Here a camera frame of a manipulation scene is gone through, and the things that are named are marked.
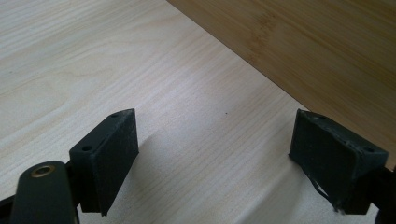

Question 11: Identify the brown bamboo board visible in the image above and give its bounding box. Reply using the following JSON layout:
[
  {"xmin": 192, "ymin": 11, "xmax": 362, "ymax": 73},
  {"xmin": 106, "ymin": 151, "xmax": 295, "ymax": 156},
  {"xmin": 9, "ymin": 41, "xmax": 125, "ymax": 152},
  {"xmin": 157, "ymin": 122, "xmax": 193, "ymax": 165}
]
[{"xmin": 166, "ymin": 0, "xmax": 396, "ymax": 172}]

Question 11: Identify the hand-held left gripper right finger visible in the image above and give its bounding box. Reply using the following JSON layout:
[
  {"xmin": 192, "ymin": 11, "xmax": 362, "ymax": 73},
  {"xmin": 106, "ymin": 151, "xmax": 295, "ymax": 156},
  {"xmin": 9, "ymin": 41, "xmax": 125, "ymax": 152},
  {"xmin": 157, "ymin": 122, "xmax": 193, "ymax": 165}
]
[{"xmin": 288, "ymin": 108, "xmax": 389, "ymax": 216}]

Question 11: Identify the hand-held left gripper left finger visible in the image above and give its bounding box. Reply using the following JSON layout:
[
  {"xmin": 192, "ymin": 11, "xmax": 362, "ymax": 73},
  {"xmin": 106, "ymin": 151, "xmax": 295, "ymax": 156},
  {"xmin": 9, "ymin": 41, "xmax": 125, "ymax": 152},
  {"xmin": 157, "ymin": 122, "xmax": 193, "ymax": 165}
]
[{"xmin": 68, "ymin": 107, "xmax": 140, "ymax": 217}]

